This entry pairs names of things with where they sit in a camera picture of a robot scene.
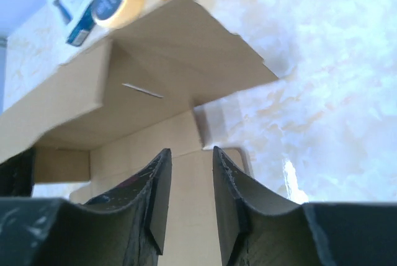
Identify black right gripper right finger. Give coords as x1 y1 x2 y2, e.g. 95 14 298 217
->
213 147 396 265

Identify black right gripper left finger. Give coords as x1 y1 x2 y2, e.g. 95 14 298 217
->
1 149 172 265

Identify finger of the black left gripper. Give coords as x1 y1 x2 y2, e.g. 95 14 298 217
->
0 148 35 197

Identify brown cardboard box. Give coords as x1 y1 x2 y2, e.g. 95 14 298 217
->
0 0 279 266

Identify razor package box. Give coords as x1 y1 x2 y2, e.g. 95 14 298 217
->
47 0 95 47

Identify yellow tape roll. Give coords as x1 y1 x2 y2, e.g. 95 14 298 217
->
92 0 145 29

